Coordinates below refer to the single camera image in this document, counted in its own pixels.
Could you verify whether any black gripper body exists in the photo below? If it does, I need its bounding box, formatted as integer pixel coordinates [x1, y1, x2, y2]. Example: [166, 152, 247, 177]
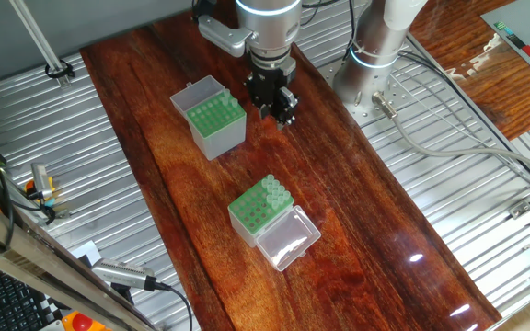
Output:
[244, 66, 298, 111]

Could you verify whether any tall translucent green tip box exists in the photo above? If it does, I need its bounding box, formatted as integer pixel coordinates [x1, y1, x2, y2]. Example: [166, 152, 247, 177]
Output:
[169, 74, 248, 162]

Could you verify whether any low green rack tip box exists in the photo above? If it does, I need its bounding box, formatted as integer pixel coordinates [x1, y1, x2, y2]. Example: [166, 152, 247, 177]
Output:
[227, 173, 322, 272]

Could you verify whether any glossy brown wooden board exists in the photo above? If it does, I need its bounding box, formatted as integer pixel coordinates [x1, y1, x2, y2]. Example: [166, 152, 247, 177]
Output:
[79, 0, 503, 331]

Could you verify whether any scuffed brown wooden board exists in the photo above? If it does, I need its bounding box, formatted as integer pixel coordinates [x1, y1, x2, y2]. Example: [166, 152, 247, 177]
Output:
[407, 0, 530, 142]

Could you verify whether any white paper sheet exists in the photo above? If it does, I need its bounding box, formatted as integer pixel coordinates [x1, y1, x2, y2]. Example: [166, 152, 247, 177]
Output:
[71, 239, 103, 268]

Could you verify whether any aluminium pole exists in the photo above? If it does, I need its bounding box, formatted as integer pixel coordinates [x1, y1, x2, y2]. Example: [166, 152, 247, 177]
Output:
[8, 0, 72, 89]

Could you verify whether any orange yellow plastic object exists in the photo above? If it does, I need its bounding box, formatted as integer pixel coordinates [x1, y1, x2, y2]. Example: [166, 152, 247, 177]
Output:
[24, 177, 58, 208]

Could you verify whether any yellow button box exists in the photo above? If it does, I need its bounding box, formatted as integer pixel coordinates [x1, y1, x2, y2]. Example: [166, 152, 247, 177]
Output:
[61, 310, 112, 331]

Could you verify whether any red emergency stop button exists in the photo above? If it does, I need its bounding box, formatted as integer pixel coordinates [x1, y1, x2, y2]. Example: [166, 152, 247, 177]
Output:
[71, 312, 95, 331]

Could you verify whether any black keyboard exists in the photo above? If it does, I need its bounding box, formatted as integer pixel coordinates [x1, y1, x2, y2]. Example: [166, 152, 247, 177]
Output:
[0, 261, 63, 331]

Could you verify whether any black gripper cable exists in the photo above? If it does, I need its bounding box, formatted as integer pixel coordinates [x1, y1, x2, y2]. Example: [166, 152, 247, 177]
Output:
[299, 0, 340, 27]

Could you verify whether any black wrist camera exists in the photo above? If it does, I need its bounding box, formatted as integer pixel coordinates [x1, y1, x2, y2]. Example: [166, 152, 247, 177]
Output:
[190, 0, 218, 22]

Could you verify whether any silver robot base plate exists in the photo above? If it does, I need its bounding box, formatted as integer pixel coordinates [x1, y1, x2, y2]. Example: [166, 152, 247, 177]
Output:
[317, 54, 421, 128]

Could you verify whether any thin black cable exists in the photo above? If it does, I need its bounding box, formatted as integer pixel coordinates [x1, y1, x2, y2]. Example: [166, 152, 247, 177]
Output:
[397, 49, 530, 189]

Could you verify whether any grey cable with metal plug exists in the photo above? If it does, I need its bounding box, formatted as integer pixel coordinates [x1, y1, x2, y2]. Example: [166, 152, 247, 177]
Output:
[370, 90, 530, 181]

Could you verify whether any black cable loop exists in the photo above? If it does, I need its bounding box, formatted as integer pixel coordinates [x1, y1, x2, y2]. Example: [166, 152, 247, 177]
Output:
[44, 59, 76, 80]

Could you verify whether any long silver depth camera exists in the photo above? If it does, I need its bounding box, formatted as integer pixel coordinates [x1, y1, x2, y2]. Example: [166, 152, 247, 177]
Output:
[90, 257, 158, 291]

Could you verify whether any black camera cable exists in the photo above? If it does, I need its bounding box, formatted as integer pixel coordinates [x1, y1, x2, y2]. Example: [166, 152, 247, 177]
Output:
[154, 280, 195, 331]

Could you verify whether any black camera stand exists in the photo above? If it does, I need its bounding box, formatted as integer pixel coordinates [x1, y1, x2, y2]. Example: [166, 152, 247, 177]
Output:
[110, 282, 135, 307]

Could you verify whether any small silver camera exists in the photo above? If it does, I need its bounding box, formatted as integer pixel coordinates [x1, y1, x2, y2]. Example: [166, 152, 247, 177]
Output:
[31, 163, 54, 201]

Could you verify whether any aluminium corner bracket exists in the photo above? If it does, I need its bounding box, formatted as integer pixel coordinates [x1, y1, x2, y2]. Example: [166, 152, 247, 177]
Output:
[508, 200, 530, 220]

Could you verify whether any steel frame bar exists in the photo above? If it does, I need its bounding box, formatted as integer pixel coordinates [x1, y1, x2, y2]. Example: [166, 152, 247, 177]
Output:
[0, 181, 160, 331]

